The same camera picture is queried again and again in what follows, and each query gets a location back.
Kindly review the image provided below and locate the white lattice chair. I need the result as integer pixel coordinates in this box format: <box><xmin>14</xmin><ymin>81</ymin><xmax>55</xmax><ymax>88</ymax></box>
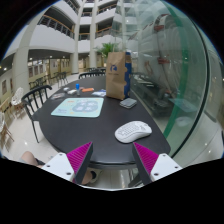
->
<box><xmin>10</xmin><ymin>86</ymin><xmax>25</xmax><ymax>111</ymax></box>
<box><xmin>0</xmin><ymin>111</ymin><xmax>15</xmax><ymax>148</ymax></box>

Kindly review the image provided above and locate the light green printed mouse pad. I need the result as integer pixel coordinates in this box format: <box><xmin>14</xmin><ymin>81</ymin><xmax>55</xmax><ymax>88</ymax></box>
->
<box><xmin>50</xmin><ymin>97</ymin><xmax>105</xmax><ymax>119</ymax></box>

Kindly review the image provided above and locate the white and blue plastic packet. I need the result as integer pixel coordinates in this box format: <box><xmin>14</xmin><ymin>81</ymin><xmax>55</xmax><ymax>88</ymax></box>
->
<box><xmin>91</xmin><ymin>89</ymin><xmax>107</xmax><ymax>98</ymax></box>

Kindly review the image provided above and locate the green potted palm plant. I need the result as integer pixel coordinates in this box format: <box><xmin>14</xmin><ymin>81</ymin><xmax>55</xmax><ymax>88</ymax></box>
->
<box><xmin>94</xmin><ymin>42</ymin><xmax>121</xmax><ymax>60</ymax></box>

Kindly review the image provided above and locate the brown paper bag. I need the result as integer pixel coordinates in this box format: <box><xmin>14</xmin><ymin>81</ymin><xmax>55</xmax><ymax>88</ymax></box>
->
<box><xmin>105</xmin><ymin>51</ymin><xmax>133</xmax><ymax>101</ymax></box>

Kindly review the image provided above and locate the group of dark chairs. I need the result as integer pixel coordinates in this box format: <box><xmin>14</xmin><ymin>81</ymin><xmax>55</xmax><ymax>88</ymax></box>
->
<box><xmin>28</xmin><ymin>71</ymin><xmax>69</xmax><ymax>90</ymax></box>

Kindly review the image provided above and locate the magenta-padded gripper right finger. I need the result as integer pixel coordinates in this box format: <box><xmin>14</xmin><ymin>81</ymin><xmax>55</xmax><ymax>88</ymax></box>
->
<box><xmin>131</xmin><ymin>141</ymin><xmax>184</xmax><ymax>186</ymax></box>

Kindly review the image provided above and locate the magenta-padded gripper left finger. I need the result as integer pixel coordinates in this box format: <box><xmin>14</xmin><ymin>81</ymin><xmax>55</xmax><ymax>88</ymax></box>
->
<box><xmin>40</xmin><ymin>141</ymin><xmax>95</xmax><ymax>185</ymax></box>

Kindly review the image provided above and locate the clear plastic snack bag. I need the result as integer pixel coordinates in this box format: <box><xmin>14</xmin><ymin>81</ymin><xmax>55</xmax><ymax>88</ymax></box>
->
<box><xmin>49</xmin><ymin>92</ymin><xmax>66</xmax><ymax>101</ymax></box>

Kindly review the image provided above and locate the white perforated computer mouse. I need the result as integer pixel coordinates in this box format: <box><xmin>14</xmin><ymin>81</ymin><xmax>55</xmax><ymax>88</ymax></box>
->
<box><xmin>114</xmin><ymin>120</ymin><xmax>153</xmax><ymax>144</ymax></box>

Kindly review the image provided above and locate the black spindle-back chair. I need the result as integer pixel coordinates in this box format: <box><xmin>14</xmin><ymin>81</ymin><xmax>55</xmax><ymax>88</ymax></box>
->
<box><xmin>21</xmin><ymin>84</ymin><xmax>54</xmax><ymax>144</ymax></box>
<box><xmin>78</xmin><ymin>71</ymin><xmax>107</xmax><ymax>80</ymax></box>

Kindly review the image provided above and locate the grey smartphone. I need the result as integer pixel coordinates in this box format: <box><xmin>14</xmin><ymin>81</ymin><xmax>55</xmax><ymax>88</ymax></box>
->
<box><xmin>119</xmin><ymin>97</ymin><xmax>138</xmax><ymax>110</ymax></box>

